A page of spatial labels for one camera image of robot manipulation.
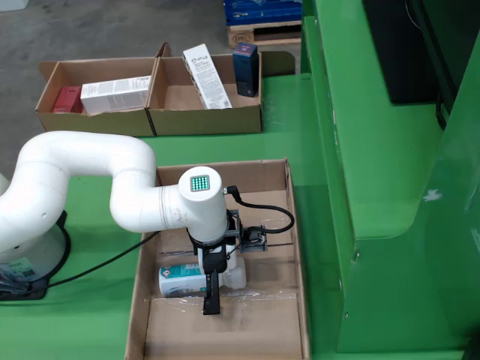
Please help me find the red carton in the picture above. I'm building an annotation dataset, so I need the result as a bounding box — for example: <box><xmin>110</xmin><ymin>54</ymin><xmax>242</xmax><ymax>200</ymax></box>
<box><xmin>51</xmin><ymin>85</ymin><xmax>85</xmax><ymax>115</ymax></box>

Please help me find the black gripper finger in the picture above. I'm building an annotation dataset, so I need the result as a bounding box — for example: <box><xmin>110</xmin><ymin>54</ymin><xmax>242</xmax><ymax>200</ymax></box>
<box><xmin>202</xmin><ymin>271</ymin><xmax>222</xmax><ymax>316</ymax></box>

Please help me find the green metal cabinet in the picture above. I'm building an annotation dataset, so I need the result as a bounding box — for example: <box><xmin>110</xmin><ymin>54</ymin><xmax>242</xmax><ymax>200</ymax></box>
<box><xmin>299</xmin><ymin>0</ymin><xmax>480</xmax><ymax>356</ymax></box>

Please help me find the black camera cable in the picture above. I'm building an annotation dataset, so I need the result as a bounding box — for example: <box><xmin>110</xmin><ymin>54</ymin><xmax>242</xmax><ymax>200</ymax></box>
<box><xmin>223</xmin><ymin>185</ymin><xmax>296</xmax><ymax>236</ymax></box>

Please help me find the white container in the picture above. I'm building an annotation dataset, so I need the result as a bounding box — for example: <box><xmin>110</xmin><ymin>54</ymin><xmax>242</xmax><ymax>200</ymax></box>
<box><xmin>0</xmin><ymin>0</ymin><xmax>29</xmax><ymax>12</ymax></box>

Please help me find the wooden pallet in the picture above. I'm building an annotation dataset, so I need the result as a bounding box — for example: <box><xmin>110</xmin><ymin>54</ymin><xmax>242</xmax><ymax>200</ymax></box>
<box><xmin>226</xmin><ymin>20</ymin><xmax>303</xmax><ymax>49</ymax></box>

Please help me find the flat cardboard tray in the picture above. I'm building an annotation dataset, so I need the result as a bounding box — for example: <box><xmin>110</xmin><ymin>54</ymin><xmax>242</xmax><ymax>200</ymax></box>
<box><xmin>123</xmin><ymin>157</ymin><xmax>311</xmax><ymax>360</ymax></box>

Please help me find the white bottle teal label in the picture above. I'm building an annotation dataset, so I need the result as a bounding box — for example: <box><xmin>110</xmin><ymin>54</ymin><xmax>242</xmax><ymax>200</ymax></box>
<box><xmin>157</xmin><ymin>256</ymin><xmax>248</xmax><ymax>298</ymax></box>

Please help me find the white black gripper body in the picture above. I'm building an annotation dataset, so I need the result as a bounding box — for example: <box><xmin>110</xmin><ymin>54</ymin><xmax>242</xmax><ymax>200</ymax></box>
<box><xmin>187</xmin><ymin>232</ymin><xmax>239</xmax><ymax>275</ymax></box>

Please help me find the black monitor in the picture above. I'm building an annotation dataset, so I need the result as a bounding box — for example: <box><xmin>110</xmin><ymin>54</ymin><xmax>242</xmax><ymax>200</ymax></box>
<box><xmin>361</xmin><ymin>0</ymin><xmax>480</xmax><ymax>131</ymax></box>

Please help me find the wide white printed carton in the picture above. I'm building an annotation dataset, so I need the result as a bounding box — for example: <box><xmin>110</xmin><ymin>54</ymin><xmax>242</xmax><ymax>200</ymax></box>
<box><xmin>79</xmin><ymin>75</ymin><xmax>152</xmax><ymax>116</ymax></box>

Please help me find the open brown cardboard box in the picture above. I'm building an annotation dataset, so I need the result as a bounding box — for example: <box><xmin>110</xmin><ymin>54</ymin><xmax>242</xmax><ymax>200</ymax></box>
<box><xmin>34</xmin><ymin>56</ymin><xmax>161</xmax><ymax>138</ymax></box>

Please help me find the dark blue carton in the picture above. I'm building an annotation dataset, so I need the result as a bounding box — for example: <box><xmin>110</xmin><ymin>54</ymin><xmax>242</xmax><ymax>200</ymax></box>
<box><xmin>232</xmin><ymin>41</ymin><xmax>260</xmax><ymax>98</ymax></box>

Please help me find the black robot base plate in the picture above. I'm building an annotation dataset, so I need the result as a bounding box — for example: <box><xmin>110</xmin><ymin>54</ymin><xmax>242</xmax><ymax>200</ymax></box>
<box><xmin>0</xmin><ymin>209</ymin><xmax>72</xmax><ymax>301</ymax></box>

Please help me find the blue crate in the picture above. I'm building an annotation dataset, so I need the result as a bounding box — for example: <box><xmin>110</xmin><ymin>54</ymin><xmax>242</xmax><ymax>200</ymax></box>
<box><xmin>223</xmin><ymin>0</ymin><xmax>303</xmax><ymax>26</ymax></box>

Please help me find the long black power cable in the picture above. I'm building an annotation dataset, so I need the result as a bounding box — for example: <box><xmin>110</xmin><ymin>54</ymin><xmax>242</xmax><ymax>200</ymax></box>
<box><xmin>0</xmin><ymin>230</ymin><xmax>161</xmax><ymax>297</ymax></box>

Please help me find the long white printed carton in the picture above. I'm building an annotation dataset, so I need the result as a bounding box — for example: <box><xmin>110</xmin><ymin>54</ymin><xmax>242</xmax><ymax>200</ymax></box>
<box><xmin>181</xmin><ymin>43</ymin><xmax>233</xmax><ymax>110</ymax></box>

